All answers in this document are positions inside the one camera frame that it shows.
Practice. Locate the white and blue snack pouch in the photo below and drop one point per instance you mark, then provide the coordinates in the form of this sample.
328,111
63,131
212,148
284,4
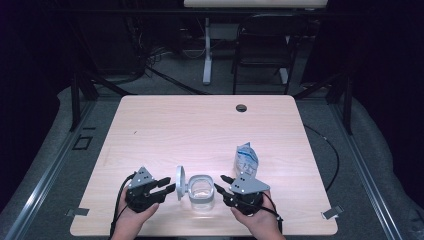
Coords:
246,160

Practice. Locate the person's left hand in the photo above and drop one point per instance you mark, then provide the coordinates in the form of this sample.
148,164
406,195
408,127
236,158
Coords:
130,220

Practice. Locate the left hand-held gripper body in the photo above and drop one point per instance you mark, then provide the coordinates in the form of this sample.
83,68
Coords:
140,186

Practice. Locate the clear container with grey lid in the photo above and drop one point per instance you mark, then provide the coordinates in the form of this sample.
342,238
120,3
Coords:
201,198

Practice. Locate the person's right hand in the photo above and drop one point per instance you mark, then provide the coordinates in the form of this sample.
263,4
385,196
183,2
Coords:
261,221

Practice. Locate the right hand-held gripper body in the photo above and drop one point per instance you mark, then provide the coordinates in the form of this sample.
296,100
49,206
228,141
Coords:
248,190

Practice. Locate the black metal frame stand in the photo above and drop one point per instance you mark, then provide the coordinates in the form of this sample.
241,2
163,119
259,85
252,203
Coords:
347,106
75,100

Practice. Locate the aluminium rail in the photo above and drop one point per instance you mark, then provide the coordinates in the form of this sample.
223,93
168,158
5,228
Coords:
366,173
43,183

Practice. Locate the black chair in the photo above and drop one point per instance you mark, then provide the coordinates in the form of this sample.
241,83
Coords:
263,46

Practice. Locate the grey tape strip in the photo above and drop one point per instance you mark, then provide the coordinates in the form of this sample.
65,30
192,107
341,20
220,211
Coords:
333,212
78,212

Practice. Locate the white desk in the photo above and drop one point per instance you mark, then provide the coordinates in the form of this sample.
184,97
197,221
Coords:
207,50

